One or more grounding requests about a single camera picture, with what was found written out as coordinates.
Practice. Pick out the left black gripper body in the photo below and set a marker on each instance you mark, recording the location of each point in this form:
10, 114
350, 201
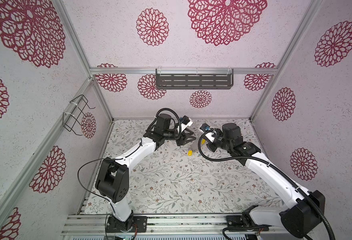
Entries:
173, 135

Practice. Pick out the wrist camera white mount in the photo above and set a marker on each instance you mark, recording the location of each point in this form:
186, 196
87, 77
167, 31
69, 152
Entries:
185, 123
209, 134

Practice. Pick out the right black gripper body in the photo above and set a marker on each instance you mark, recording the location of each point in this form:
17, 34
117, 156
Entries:
219, 143

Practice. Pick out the black slotted wall shelf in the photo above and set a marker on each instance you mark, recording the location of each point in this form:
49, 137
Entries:
167, 81

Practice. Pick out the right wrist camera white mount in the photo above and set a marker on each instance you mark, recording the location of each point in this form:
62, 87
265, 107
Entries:
209, 134

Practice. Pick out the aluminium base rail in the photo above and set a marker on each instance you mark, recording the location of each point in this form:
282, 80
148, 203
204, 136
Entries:
151, 224

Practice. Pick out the black wire wall rack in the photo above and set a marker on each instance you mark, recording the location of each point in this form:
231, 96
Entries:
72, 117

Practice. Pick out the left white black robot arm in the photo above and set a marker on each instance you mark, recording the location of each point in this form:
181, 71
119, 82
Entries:
112, 180

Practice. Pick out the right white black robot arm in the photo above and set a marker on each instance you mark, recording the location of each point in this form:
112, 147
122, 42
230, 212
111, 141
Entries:
302, 209

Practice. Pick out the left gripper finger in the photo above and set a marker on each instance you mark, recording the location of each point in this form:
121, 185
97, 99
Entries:
187, 140
189, 134

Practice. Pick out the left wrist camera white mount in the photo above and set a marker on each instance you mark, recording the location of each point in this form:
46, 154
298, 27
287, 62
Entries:
185, 123

